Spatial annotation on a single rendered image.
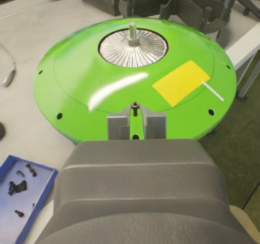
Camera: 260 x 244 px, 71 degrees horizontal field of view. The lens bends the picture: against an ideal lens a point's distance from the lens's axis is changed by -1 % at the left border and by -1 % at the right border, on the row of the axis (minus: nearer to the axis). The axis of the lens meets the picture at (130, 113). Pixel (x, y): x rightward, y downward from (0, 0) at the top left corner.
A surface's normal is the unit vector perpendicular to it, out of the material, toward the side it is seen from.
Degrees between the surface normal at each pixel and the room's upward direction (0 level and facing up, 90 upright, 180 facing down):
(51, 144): 0
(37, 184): 0
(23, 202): 0
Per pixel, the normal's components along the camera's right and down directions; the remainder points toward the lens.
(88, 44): -0.12, -0.62
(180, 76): 0.11, -0.49
